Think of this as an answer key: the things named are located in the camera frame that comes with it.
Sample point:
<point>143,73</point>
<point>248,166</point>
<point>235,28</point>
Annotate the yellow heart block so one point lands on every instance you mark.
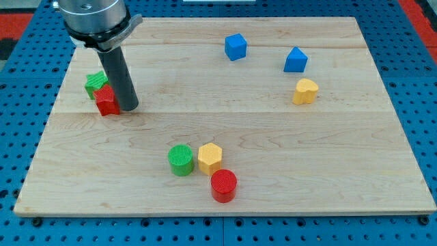
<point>305,92</point>

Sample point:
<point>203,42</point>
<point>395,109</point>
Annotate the green cylinder block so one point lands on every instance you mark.
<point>180,158</point>

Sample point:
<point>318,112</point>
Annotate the light wooden board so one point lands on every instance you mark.
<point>344,154</point>

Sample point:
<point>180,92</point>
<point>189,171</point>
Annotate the green star block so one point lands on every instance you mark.
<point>95,82</point>

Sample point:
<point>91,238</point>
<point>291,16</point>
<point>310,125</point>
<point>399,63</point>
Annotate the yellow hexagon block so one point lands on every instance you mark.
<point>209,158</point>

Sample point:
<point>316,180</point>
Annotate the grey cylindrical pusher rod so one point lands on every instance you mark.
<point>116,70</point>

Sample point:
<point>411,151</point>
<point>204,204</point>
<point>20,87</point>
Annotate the blue cube block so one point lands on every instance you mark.
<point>235,47</point>

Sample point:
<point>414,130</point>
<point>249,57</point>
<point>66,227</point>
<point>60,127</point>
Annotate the blue triangular prism block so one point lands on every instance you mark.
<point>296,61</point>

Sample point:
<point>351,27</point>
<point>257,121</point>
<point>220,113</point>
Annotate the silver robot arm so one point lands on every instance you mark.
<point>102,25</point>

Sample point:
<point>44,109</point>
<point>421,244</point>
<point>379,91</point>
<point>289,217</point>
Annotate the red cylinder block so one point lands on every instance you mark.
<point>223,185</point>

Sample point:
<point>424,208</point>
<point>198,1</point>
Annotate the red star block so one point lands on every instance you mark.
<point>106,101</point>

